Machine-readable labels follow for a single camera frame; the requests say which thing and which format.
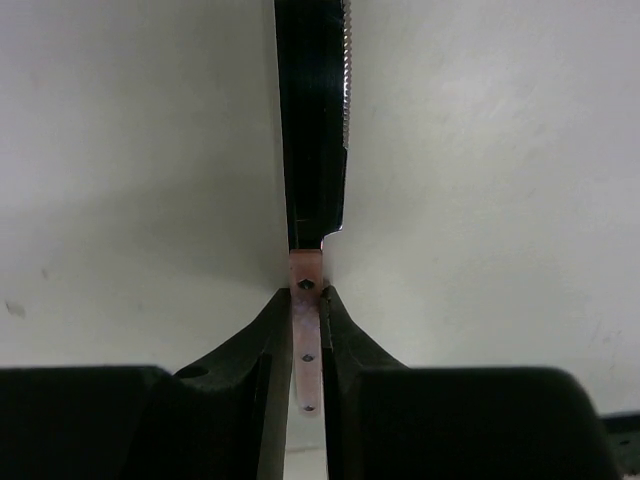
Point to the pink handled knife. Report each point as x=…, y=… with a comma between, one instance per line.
x=314, y=61

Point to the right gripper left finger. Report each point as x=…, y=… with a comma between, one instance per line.
x=224, y=416

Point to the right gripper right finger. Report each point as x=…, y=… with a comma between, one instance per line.
x=389, y=421

